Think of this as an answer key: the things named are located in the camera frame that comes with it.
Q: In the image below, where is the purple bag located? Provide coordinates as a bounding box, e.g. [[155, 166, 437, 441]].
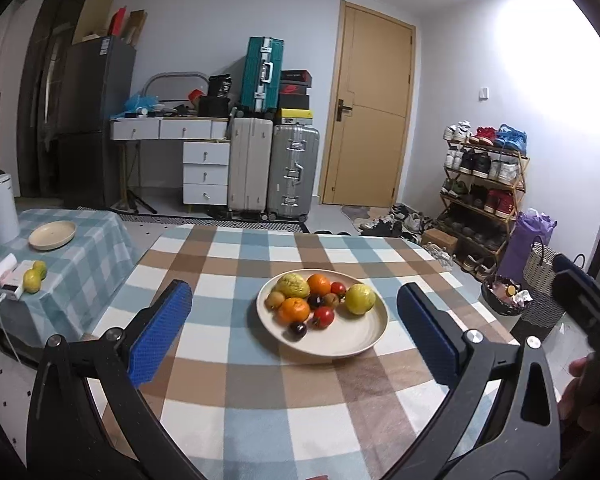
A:
[[494, 208, 557, 288]]

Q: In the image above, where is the grey woven basket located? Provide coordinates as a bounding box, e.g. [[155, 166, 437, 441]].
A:
[[517, 287, 566, 328]]

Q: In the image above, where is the white drawer desk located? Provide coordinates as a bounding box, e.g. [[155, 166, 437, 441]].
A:
[[110, 117, 232, 207]]

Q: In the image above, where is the assorted shoes collection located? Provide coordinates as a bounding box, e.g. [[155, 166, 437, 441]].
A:
[[441, 120, 528, 261]]

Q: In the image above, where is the large cream plate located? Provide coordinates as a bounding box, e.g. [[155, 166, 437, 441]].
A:
[[256, 269, 389, 359]]

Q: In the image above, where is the dark grey fridge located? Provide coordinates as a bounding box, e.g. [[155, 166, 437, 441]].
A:
[[45, 36, 137, 209]]

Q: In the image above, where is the large cardboard sheet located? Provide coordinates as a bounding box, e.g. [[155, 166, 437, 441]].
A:
[[72, 0, 120, 45]]

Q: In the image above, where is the grey arched frame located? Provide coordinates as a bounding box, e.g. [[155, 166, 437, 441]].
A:
[[144, 71, 208, 111]]

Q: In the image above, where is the white charging device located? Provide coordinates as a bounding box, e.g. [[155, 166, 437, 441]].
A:
[[0, 253, 36, 301]]

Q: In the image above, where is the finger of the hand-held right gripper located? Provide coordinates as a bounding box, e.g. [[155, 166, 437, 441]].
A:
[[551, 254, 600, 348]]

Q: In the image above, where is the brown cardboard box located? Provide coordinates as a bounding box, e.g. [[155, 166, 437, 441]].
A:
[[421, 227, 460, 256]]

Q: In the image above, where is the white cable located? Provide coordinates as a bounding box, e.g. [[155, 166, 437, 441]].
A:
[[0, 292, 23, 361]]

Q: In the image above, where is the wooden door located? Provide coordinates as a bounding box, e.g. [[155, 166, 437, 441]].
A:
[[318, 0, 417, 209]]

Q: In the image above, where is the blue plastic bag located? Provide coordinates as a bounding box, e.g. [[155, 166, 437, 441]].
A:
[[124, 91, 161, 116]]

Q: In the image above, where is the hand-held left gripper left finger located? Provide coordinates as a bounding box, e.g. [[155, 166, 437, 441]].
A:
[[26, 279, 208, 480]]

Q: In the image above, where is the black yellow shoe box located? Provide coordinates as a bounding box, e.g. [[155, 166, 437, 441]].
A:
[[275, 108, 315, 127]]

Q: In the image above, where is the small cream plate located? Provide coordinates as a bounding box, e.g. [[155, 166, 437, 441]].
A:
[[28, 220, 78, 252]]

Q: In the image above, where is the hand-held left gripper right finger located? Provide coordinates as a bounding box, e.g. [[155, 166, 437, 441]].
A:
[[382, 282, 563, 480]]

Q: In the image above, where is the person's right hand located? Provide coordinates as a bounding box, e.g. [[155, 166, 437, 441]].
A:
[[559, 355, 600, 433]]

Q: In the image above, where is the silver suitcase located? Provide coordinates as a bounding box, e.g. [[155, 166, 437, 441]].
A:
[[266, 124, 321, 221]]

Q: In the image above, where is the small orange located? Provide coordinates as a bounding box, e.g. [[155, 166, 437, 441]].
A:
[[307, 273, 332, 297]]

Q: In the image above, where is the black white woven basket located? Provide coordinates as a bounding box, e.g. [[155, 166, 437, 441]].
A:
[[522, 235, 586, 296]]

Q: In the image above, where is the teal suitcase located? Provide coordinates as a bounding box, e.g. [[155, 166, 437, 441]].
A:
[[240, 36, 285, 113]]

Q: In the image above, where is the smooth yellow-green citrus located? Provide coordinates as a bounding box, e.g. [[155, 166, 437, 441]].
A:
[[345, 283, 377, 316]]

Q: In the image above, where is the large orange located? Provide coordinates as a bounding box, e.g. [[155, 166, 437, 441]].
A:
[[278, 297, 312, 324]]

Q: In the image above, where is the black basket with items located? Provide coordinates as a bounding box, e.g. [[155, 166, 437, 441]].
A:
[[481, 274, 533, 317]]

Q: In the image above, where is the wooden shoe rack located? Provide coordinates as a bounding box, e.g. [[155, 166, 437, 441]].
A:
[[439, 122, 531, 273]]

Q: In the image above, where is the beige suitcase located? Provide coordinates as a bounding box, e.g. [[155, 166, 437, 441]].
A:
[[227, 116, 274, 212]]

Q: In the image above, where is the bumpy yellow-green citrus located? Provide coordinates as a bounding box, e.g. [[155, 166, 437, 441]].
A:
[[275, 272, 312, 299]]

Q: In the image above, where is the narrow cardboard piece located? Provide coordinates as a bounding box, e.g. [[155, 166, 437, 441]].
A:
[[125, 9, 148, 48]]

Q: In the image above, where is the grey doormat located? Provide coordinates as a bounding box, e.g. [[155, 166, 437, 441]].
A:
[[341, 204, 376, 223]]

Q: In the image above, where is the white kettle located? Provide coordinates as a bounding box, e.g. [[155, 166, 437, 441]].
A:
[[0, 174, 21, 245]]

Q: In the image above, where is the scattered shoes pile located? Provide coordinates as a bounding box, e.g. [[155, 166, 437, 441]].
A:
[[357, 202, 438, 241]]

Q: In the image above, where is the teal checked cloth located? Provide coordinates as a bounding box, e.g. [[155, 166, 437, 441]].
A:
[[0, 208, 141, 348]]

